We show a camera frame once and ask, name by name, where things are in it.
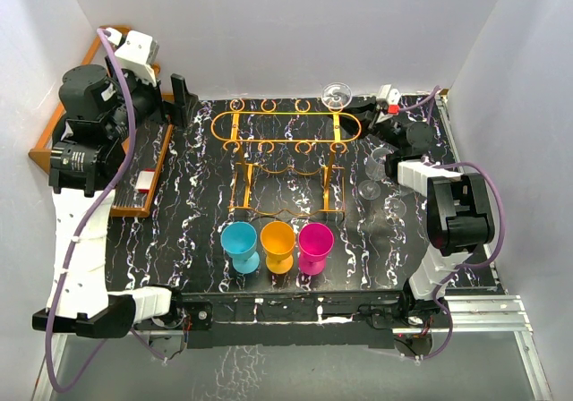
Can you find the blue plastic goblet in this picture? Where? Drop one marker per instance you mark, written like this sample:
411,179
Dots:
239,242

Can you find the gold wire glass rack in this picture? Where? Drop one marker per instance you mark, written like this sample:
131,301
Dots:
287,162

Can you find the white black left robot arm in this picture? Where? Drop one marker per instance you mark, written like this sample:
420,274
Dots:
79,302

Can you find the orange wooden shelf rack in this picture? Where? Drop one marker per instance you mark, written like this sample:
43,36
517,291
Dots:
143,168

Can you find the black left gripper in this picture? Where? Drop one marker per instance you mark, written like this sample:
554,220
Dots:
160,107

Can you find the pink plastic goblet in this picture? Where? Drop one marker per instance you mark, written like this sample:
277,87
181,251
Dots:
315,242

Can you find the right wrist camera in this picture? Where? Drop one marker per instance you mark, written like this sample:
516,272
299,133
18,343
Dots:
388,99

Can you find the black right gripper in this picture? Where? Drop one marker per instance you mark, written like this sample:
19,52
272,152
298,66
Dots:
367,110

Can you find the small red white box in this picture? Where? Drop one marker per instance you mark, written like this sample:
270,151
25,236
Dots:
144,181

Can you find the orange plastic goblet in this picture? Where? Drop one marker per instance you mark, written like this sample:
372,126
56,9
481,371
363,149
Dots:
278,242

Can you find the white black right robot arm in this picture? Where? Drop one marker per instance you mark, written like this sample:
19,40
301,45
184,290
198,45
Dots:
459,217

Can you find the clear wine glass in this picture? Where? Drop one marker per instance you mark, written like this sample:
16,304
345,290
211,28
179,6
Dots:
335,97
394,204
375,170

